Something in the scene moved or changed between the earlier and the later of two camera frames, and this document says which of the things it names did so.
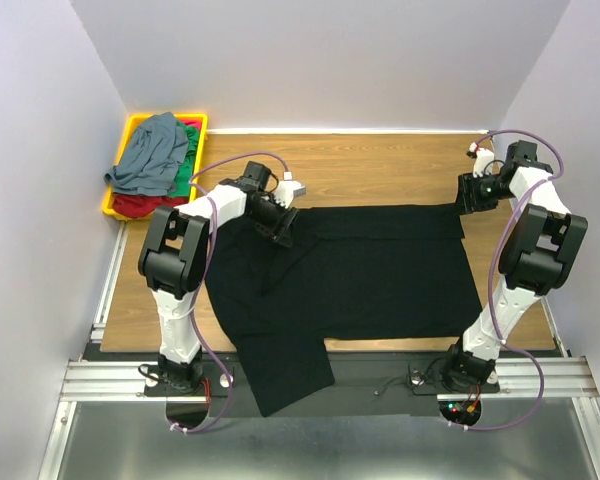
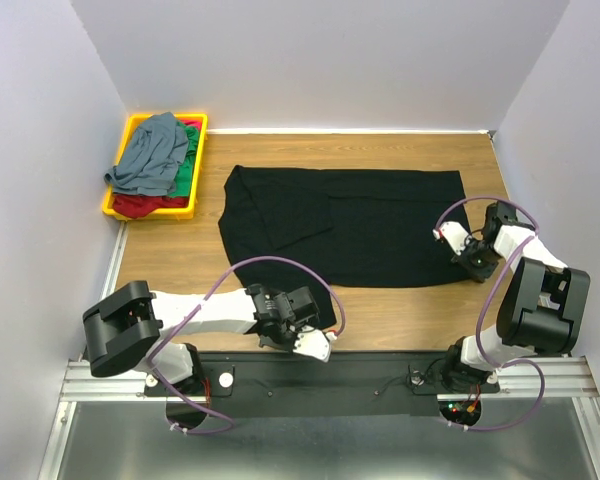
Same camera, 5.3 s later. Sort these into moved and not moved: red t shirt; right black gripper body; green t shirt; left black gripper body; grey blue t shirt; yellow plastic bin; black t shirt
Moved: black t shirt; right black gripper body; left black gripper body
Not moved: green t shirt; red t shirt; grey blue t shirt; yellow plastic bin
